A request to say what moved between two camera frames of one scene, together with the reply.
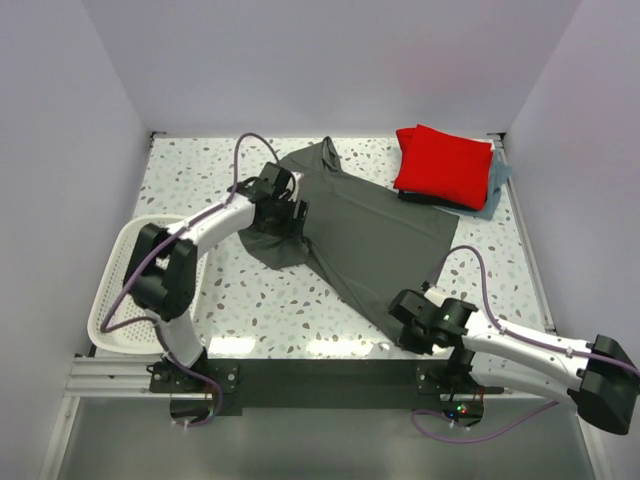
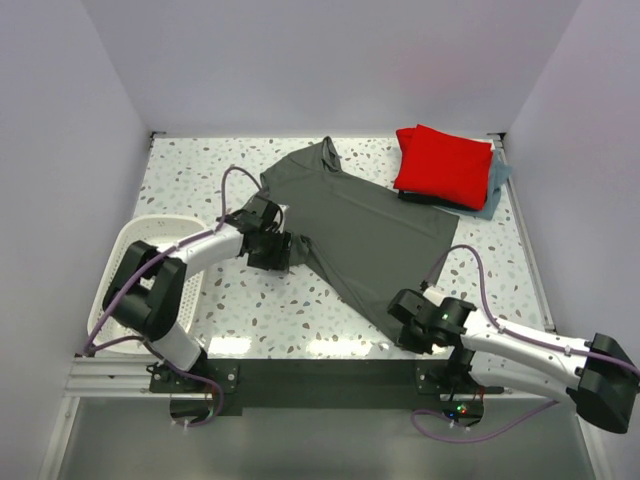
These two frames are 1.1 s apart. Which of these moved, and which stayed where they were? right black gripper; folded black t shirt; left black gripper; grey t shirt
Moved: left black gripper
Stayed: folded black t shirt; grey t shirt; right black gripper
